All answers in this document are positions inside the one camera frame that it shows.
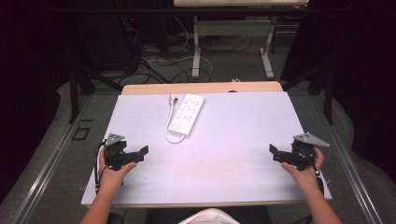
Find metal floor rail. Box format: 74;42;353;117
8;94;93;224
311;94;384;224

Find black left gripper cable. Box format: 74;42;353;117
93;140;108;191

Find person's right hand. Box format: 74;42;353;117
280;146;325;190

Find person's dark pants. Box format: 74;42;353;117
145;204;274;224

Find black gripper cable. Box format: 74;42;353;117
298;147;325;191
93;140;108;191

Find white power strip cable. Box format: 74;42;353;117
163;94;187;145

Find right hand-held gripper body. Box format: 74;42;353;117
290;132;331;172

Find black computer case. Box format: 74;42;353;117
73;12;142;73

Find black floor cables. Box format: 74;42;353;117
118;18;216;85

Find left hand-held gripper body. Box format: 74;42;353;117
104;133;129;171

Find white table mat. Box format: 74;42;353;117
80;91;332;207

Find black floor socket frame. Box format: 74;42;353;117
71;126;92;142

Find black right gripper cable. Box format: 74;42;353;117
298;147;325;191

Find white floor cable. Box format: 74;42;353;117
146;16;214;83

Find white power strip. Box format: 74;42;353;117
167;92;206;136

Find white desk with metal legs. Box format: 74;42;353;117
173;0;310;80

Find black metal stand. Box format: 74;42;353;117
68;61;123;124
282;61;334;125

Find person's white shirt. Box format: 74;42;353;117
177;207;241;224

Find person's left hand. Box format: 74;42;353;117
98;148;137;191

